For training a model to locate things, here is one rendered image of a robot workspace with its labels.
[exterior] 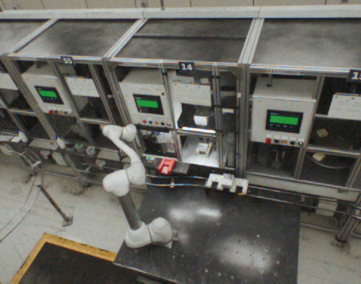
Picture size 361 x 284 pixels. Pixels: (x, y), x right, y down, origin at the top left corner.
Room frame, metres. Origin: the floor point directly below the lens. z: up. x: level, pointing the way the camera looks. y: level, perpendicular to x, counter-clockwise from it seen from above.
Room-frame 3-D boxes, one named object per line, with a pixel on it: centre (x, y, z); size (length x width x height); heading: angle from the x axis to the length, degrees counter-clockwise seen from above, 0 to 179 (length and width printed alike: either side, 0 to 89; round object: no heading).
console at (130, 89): (2.14, 0.18, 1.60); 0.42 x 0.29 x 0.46; 64
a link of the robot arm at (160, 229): (1.28, 0.31, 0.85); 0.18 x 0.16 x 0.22; 99
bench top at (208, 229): (1.29, -0.13, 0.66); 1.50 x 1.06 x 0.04; 64
